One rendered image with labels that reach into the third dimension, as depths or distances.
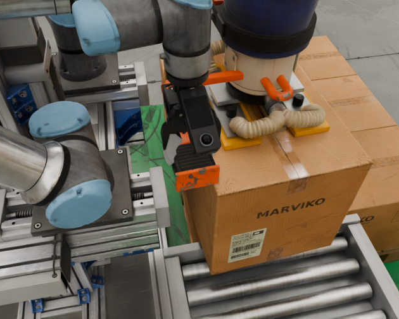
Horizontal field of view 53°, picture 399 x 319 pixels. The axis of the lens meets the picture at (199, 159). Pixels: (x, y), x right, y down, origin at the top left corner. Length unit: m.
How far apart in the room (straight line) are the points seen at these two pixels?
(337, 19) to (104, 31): 3.50
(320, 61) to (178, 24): 1.79
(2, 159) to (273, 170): 0.59
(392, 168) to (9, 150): 1.51
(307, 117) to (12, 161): 0.65
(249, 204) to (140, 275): 0.90
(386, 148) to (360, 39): 1.96
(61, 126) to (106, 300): 1.08
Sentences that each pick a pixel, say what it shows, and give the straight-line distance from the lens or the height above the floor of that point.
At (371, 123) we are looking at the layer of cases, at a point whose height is 0.54.
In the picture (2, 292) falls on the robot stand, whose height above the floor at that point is 0.94.
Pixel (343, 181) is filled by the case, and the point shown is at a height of 1.01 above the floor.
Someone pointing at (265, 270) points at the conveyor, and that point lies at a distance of 1.47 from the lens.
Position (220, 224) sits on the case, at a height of 0.94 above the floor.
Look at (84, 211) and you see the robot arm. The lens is 0.73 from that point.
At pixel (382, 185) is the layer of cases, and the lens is 1.74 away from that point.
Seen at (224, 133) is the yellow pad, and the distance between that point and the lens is 1.00.
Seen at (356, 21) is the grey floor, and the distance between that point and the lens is 4.00.
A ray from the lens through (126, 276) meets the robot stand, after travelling 1.77.
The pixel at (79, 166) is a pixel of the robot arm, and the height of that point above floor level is 1.27.
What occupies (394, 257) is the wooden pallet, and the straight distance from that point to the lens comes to 2.18.
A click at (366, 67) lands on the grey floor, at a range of 3.39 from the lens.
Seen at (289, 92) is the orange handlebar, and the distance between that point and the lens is 0.96.
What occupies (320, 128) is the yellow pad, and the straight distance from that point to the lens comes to 1.07.
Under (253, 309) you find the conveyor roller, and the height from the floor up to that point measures 0.55.
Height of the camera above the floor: 1.78
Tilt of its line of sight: 48 degrees down
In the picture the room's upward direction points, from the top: straight up
